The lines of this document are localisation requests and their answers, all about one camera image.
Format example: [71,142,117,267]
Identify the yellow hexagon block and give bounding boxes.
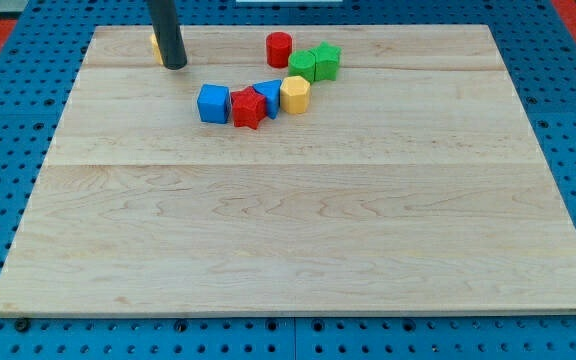
[280,76,311,114]

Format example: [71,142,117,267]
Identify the light wooden board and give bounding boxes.
[0,25,576,318]

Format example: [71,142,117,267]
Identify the blue triangle block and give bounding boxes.
[253,79,282,119]

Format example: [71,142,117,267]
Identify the red cylinder block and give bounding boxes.
[266,31,293,68]

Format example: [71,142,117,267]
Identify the green cylinder block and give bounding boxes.
[288,50,316,83]

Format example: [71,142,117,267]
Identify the red star block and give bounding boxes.
[230,86,266,130]

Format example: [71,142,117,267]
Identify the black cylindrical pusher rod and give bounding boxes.
[147,0,187,70]

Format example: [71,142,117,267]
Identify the yellow block behind rod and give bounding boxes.
[150,34,164,66]

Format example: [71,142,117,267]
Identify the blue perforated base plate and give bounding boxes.
[0,1,576,359]

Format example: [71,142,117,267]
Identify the blue cube block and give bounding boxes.
[197,84,230,124]

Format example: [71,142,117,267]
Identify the green star block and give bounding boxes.
[309,42,342,81]

